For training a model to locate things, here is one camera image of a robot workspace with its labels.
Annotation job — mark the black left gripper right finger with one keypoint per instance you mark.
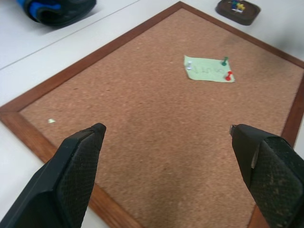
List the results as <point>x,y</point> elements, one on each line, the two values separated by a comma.
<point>273,175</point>

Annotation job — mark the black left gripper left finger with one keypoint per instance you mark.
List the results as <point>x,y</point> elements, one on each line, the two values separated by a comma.
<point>64,180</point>

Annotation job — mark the wood-framed cork board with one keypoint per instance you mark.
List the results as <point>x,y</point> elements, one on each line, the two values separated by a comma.
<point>154,123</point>

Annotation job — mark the red push pin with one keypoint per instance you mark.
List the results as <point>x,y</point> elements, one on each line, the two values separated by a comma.
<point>228,76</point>

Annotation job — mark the light green paper note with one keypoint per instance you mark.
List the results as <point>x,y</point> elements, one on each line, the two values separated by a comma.
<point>209,70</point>

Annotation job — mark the green push pin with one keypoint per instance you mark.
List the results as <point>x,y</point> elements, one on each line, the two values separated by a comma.
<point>224,61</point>

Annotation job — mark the white push pin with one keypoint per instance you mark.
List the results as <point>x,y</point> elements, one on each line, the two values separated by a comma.
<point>189,65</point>

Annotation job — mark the small pale paper scrap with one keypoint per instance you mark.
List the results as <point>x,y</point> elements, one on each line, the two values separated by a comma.
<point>51,120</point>

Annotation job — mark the dark brown pin tray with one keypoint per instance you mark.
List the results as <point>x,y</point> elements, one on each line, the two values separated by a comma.
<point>238,12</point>

